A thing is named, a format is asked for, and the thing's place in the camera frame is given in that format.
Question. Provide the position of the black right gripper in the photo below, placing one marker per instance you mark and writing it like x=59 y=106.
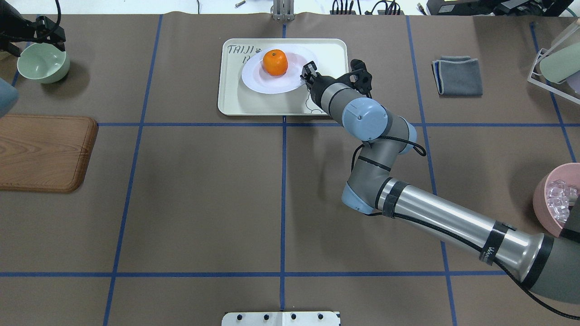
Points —
x=316 y=84

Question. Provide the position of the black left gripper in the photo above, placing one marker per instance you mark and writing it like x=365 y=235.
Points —
x=28 y=30

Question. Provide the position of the orange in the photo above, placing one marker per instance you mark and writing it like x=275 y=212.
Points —
x=275 y=62

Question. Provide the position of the white plate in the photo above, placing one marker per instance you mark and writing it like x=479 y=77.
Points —
x=256 y=78

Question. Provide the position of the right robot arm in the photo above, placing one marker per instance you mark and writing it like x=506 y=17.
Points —
x=540 y=264

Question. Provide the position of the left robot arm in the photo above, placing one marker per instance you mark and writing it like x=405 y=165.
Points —
x=8 y=93

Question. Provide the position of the cream bear tray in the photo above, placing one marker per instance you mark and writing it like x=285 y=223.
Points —
x=237 y=99

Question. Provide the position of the green bowl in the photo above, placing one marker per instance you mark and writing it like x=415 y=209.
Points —
x=43 y=63

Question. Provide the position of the black power strip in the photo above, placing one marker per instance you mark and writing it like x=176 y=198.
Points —
x=366 y=7

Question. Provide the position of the wooden cutting board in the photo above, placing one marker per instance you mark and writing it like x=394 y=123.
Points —
x=42 y=153

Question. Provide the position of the folded grey cloth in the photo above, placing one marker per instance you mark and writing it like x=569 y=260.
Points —
x=457 y=76

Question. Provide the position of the green cup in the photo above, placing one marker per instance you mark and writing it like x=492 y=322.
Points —
x=558 y=66

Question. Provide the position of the pink bowl with ice cubes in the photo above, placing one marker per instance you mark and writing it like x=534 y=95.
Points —
x=556 y=202

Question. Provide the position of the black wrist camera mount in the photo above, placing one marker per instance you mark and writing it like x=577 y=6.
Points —
x=50 y=32

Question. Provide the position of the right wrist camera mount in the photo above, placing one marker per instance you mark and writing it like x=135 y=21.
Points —
x=360 y=78

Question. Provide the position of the aluminium frame post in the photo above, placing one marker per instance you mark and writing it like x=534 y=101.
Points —
x=283 y=10

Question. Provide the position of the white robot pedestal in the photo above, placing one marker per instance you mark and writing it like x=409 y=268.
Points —
x=304 y=318

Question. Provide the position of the white wire cup rack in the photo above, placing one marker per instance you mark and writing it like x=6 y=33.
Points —
x=569 y=88

